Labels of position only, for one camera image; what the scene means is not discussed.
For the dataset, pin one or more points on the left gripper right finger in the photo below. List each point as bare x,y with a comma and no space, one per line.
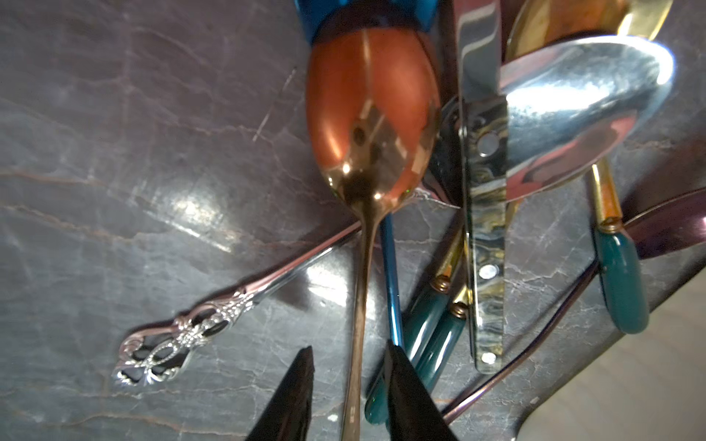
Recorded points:
412,413

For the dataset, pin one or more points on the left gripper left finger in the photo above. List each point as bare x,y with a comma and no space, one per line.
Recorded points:
289,412

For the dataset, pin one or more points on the white rectangular storage box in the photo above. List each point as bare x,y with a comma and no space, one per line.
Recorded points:
645,387

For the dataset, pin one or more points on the copper rose gold spoon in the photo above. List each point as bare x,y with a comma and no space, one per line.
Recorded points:
369,138

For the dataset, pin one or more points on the ornate silver spoon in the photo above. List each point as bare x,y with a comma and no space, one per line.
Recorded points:
159,353

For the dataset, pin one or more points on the large mirror steel spoon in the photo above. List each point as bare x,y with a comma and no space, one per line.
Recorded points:
570,103

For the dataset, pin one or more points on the gold spoon green handle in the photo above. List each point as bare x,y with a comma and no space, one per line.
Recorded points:
541,22

